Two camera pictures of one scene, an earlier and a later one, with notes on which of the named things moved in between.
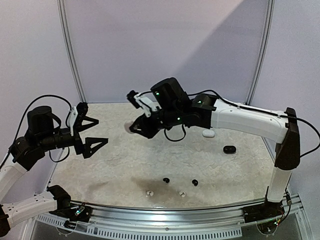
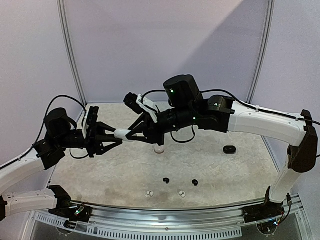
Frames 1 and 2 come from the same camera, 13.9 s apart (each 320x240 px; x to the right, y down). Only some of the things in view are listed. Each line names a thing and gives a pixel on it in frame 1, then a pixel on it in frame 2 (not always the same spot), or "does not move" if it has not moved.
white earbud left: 151,193 does not move
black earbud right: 195,182 does not move
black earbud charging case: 229,149 does not move
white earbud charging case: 208,133 -> 121,133
